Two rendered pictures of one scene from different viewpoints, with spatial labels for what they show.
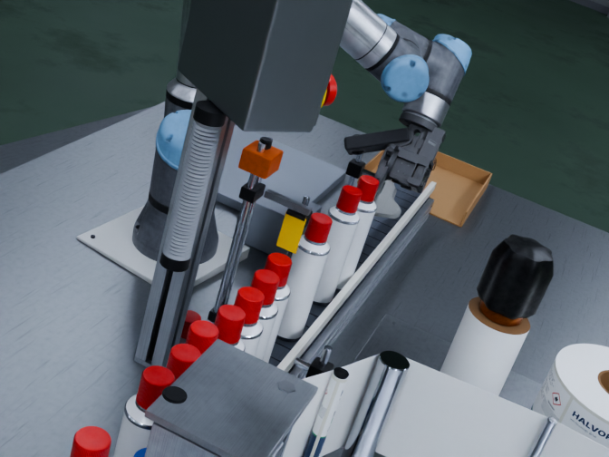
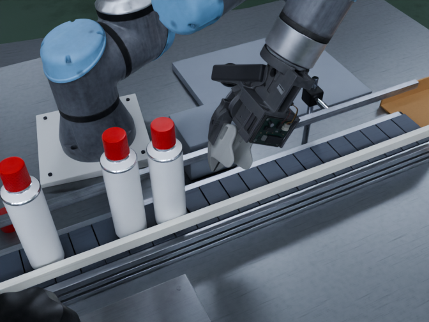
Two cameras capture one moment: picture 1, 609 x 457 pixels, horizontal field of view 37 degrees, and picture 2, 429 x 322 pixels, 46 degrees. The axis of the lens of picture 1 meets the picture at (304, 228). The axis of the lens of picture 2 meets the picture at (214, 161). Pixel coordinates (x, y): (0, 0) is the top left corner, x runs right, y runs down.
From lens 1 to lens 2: 121 cm
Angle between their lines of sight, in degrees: 43
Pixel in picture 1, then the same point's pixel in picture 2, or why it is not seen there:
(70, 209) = not seen: hidden behind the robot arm
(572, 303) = not seen: outside the picture
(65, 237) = (30, 114)
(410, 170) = (249, 119)
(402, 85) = (168, 11)
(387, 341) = (141, 308)
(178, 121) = (63, 30)
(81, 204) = not seen: hidden behind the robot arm
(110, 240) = (53, 124)
